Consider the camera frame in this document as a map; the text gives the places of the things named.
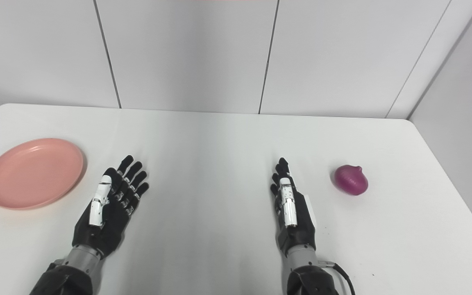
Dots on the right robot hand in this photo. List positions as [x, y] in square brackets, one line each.
[295, 221]

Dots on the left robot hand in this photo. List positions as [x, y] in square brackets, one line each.
[111, 213]

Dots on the purple red onion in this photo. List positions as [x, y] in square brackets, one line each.
[351, 179]

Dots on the pink round plate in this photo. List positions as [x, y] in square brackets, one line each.
[34, 173]

